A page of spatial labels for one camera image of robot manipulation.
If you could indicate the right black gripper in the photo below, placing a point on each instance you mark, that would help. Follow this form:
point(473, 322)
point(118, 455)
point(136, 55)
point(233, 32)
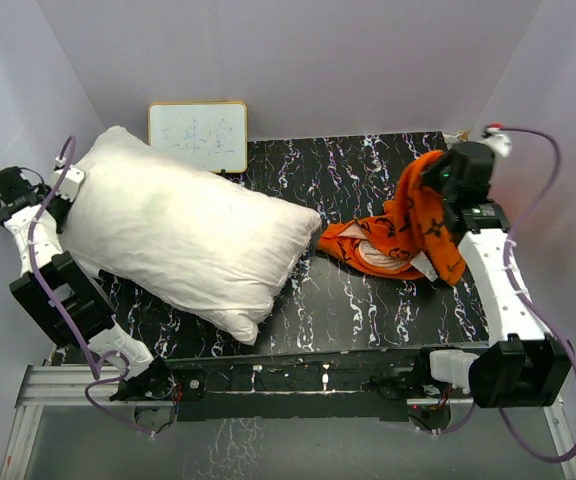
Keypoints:
point(429, 173)

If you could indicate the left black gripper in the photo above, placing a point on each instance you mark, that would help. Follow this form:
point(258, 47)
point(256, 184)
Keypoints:
point(67, 203)

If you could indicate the orange patterned pillowcase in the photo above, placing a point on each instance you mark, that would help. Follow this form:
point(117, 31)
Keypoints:
point(411, 222)

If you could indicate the white pillow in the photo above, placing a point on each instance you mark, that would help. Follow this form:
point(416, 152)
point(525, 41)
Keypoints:
point(199, 242)

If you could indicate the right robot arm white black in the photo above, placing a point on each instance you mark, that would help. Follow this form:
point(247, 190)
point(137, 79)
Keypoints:
point(524, 364)

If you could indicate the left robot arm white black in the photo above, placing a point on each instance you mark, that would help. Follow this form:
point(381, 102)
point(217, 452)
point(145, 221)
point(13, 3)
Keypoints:
point(55, 290)

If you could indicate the white care label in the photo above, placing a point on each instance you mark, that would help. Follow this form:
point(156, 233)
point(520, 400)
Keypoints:
point(422, 263)

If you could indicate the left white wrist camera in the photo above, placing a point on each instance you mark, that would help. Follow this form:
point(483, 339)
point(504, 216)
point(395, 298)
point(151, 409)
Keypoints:
point(68, 179)

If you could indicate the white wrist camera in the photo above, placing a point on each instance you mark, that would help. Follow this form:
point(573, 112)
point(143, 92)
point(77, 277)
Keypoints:
point(68, 179)
point(497, 140)

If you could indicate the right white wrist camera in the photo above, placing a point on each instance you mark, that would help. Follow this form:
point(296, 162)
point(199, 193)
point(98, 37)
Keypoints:
point(497, 140)

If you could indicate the small whiteboard yellow frame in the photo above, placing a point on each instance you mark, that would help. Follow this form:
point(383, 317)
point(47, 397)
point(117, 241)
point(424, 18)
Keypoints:
point(211, 136)

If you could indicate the aluminium frame rail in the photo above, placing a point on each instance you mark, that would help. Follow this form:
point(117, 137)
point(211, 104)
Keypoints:
point(271, 417)

